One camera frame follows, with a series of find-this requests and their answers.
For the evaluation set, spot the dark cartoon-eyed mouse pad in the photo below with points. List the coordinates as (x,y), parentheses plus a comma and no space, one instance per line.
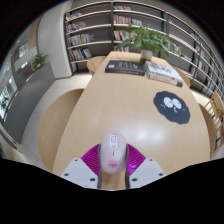
(176,117)

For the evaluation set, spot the pale pink computer mouse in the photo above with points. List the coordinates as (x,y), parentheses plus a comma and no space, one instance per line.
(113,151)

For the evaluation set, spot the book with pale red-lettered spine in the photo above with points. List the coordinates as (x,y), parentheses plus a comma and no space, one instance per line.
(168,81)

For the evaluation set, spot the grey shelf unit with books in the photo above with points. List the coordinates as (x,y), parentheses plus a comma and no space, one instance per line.
(90,30)

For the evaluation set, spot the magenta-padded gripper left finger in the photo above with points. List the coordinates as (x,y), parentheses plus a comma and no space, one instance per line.
(78,173)

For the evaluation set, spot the black hardcover book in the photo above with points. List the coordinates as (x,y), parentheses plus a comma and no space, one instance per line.
(125,67)

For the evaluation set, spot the small green background plant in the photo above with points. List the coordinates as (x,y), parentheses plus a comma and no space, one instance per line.
(40,60)

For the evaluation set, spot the white-covered thick book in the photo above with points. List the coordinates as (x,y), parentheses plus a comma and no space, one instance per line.
(163,70)

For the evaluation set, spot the green plant in white pot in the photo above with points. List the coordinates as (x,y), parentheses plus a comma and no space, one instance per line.
(148,39)

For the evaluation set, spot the wooden slatted chair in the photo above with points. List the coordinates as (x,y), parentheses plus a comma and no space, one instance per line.
(216,105)

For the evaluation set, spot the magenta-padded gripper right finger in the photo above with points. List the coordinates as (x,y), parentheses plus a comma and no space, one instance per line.
(148,171)

